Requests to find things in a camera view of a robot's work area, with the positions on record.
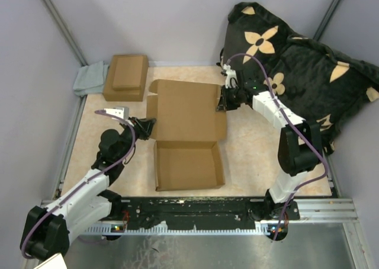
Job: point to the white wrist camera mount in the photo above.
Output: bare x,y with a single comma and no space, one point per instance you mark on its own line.
231,78
118,112

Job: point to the grey folded cloth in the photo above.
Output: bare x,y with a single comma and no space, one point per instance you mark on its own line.
91,79

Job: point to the right aluminium corner post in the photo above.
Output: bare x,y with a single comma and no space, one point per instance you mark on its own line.
326,19

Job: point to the small folded cardboard box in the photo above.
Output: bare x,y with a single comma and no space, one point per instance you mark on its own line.
128,73

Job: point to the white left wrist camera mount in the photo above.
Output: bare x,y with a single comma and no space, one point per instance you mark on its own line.
118,112

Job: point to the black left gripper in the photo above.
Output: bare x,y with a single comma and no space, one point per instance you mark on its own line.
143,126

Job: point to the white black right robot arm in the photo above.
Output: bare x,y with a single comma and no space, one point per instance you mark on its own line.
299,146

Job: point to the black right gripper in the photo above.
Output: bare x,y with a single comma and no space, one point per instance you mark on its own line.
224,105

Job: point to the white slotted cable duct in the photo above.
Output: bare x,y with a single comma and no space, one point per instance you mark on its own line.
162,229

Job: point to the left aluminium corner post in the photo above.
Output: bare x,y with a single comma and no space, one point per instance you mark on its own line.
65,31

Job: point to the black floral plush pillow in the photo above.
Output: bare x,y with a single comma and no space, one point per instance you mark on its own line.
313,80

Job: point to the brown cardboard box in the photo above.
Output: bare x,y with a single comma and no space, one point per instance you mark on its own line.
187,134

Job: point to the large folded cardboard box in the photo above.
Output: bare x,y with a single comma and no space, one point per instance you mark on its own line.
110,94

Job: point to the aluminium frame rail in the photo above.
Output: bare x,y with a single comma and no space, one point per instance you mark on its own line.
313,210

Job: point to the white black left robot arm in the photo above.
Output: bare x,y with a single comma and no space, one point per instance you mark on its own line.
52,229

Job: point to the aluminium corner post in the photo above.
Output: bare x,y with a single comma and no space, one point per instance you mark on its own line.
65,31
326,19

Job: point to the white paper sheet corner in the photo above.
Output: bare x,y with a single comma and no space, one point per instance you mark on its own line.
54,262

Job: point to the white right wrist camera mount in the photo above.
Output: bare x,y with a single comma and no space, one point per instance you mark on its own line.
231,78

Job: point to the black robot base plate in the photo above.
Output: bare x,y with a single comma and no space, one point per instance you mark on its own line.
202,212

